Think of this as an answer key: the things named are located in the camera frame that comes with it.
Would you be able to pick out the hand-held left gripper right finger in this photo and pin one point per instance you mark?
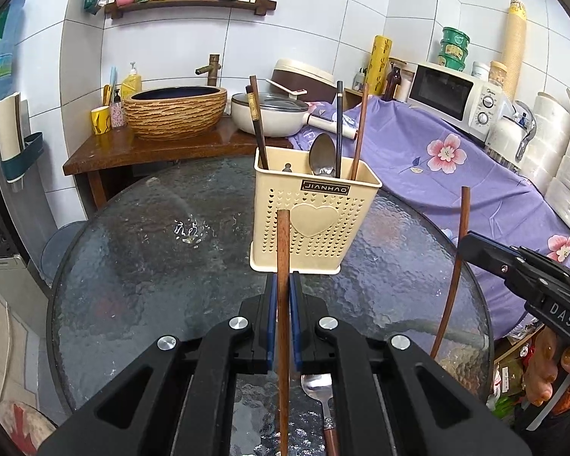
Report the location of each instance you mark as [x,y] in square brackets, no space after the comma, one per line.
[295,323]

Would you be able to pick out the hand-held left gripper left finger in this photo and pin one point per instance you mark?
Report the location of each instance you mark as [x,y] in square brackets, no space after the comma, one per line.
[271,323]

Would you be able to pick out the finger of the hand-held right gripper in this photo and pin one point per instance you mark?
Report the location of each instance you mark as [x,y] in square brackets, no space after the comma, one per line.
[546,261]
[484,256]

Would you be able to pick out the brown wooden chopstick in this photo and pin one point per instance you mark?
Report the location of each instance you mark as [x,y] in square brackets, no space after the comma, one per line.
[359,133]
[283,247]
[449,304]

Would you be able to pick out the cream perforated utensil holder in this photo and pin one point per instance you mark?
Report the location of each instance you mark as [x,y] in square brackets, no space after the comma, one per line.
[313,247]

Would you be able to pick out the black chopstick with gold band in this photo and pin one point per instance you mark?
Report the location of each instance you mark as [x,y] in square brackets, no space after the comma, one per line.
[259,133]

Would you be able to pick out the plain black chopstick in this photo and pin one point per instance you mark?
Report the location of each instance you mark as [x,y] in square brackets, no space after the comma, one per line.
[338,128]

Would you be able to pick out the person's right hand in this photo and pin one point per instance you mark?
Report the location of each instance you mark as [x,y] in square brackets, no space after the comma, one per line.
[541,370]

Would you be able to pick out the stack of white disposable bowls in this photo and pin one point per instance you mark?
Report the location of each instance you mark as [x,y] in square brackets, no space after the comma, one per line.
[560,152]

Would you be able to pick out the purple floral cloth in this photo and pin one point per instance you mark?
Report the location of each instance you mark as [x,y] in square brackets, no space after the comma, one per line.
[408,161]

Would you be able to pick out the white electric kettle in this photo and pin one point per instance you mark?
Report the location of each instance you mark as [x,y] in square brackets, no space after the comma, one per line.
[506,133]

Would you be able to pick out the white microwave oven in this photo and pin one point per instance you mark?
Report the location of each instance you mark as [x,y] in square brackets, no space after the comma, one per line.
[441,90]

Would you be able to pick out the jar with yellow contents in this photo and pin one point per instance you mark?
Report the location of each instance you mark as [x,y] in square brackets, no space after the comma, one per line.
[498,80]

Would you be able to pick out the white-lidded jar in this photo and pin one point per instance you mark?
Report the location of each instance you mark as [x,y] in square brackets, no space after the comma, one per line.
[479,71]

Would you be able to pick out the clear glass jar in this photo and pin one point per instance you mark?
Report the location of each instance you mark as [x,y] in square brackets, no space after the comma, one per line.
[407,86]

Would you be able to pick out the brown glass bottle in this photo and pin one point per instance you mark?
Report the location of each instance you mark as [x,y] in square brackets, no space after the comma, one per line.
[392,85]

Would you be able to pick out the green instant food container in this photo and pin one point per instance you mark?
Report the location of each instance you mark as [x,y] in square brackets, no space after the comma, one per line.
[456,35]
[453,50]
[452,63]

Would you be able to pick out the brown wooden counter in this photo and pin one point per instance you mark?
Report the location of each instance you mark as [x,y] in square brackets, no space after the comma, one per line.
[171,149]

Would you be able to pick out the white pan with glass lid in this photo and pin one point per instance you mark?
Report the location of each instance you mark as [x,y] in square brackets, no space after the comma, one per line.
[285,118]

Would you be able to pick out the cream rolled mat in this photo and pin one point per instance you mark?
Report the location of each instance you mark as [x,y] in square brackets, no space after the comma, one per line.
[514,47]

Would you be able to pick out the small clear bottle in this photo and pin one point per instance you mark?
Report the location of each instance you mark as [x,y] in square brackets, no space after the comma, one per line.
[359,80]

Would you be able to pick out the yellow wrap roll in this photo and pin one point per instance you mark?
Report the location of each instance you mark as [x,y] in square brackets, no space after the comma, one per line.
[379,64]

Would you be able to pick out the grey round basin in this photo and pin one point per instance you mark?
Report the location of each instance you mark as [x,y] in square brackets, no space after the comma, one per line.
[59,251]

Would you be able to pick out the wood-grain basin sink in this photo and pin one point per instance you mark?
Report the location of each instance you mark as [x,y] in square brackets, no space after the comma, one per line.
[175,114]

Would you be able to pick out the brown and white rice cooker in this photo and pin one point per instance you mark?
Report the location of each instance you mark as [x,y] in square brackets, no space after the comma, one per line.
[304,73]

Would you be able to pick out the floral pump bottle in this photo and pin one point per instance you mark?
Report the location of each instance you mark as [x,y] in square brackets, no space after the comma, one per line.
[118,114]

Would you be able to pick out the bamboo-style brass faucet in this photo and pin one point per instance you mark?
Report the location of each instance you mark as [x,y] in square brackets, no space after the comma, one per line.
[213,69]

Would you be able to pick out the red and white floor mat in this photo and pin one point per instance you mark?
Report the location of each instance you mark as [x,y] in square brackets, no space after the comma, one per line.
[31,430]

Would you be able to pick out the yellow cup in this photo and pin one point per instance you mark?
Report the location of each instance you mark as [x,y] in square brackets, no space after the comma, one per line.
[101,121]

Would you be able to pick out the yellow soap pump bottle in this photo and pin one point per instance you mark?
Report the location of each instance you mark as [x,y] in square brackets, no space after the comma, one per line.
[130,85]

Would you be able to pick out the blue toothbrush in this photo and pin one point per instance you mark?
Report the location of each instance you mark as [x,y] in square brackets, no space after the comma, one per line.
[112,80]

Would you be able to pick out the blue plastic basin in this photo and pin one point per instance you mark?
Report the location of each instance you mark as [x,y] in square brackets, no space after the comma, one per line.
[0,66]

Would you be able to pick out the cutting board wall rack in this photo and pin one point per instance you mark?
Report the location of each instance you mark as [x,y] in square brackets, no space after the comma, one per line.
[19,147]

